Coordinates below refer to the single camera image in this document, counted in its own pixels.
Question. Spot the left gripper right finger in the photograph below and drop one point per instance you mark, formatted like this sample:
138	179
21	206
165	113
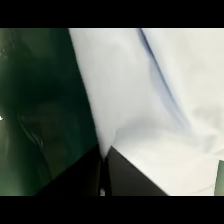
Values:
130	180

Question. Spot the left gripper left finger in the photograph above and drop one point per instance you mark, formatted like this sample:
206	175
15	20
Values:
80	180

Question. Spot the light blue shirt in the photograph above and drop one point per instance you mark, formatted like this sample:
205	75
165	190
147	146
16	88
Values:
150	100

